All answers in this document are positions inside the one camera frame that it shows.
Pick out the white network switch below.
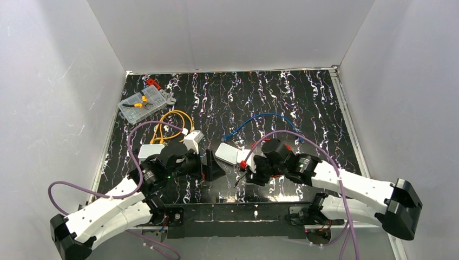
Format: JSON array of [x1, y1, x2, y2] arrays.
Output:
[[137, 144, 165, 162], [215, 143, 242, 166]]

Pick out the black adapter with cable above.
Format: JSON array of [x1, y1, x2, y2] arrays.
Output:
[[233, 173, 247, 188]]

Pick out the short yellow ethernet cable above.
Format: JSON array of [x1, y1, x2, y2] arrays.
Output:
[[153, 109, 186, 144]]

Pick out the long yellow ethernet cable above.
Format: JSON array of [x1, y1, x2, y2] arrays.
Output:
[[150, 112, 194, 144]]

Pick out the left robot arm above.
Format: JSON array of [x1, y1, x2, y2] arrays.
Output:
[[50, 142, 225, 259]]

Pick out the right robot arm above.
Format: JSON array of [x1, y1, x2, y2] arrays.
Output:
[[237, 139, 423, 241]]

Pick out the grey red adjustable wrench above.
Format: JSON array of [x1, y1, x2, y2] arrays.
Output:
[[146, 79, 176, 106]]

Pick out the clear plastic parts box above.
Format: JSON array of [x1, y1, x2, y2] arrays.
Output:
[[118, 85, 166, 125]]

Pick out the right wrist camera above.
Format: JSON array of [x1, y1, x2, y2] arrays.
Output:
[[237, 149, 256, 173]]

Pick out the blue ethernet cable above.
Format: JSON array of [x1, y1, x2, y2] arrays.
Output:
[[222, 113, 305, 144]]

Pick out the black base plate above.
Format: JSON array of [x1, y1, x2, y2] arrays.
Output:
[[165, 202, 315, 239]]

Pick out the yellow handled pliers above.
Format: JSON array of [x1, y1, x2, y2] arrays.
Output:
[[122, 94, 153, 108]]

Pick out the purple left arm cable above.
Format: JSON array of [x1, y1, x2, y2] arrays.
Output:
[[47, 121, 185, 260]]

